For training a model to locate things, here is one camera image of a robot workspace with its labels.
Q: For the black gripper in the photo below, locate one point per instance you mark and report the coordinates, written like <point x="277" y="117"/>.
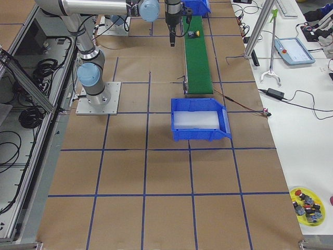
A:
<point x="171" y="16"/>

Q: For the yellow push button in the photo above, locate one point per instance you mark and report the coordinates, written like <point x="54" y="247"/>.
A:
<point x="193" y="34"/>

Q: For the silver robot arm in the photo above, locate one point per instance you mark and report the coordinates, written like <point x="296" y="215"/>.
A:
<point x="90" y="74"/>

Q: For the yellow plate of buttons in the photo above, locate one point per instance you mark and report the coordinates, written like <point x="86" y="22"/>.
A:
<point x="308" y="207"/>

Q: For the left blue storage bin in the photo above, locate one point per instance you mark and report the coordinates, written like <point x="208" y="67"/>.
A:
<point x="199" y="7"/>

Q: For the blue storage bin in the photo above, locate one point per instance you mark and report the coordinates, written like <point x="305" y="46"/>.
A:
<point x="199" y="7"/>
<point x="200" y="104"/>

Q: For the green conveyor belt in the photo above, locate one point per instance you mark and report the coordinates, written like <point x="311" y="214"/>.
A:
<point x="199" y="80"/>

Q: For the right white foam pad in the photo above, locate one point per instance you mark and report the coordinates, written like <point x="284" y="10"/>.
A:
<point x="196" y="120"/>

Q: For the right blue storage bin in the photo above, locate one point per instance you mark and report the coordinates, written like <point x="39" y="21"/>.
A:
<point x="200" y="104"/>

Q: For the grabber reach tool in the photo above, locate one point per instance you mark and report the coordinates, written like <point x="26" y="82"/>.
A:
<point x="271" y="72"/>

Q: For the white keyboard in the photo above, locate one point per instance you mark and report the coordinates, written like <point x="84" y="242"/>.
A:
<point x="286" y="9"/>

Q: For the black power adapter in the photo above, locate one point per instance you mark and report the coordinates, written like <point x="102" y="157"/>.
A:
<point x="275" y="94"/>

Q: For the teach pendant tablet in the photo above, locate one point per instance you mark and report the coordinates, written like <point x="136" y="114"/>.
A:
<point x="293" y="52"/>

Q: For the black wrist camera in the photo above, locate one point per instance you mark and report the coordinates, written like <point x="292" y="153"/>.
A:
<point x="187" y="13"/>

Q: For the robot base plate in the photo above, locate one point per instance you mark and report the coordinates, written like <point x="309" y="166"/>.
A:
<point x="114" y="25"/>
<point x="106" y="103"/>

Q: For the black handle bar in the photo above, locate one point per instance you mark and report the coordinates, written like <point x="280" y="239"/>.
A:
<point x="254" y="58"/>

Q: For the aluminium frame post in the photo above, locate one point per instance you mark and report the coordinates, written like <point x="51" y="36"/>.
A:
<point x="260" y="23"/>

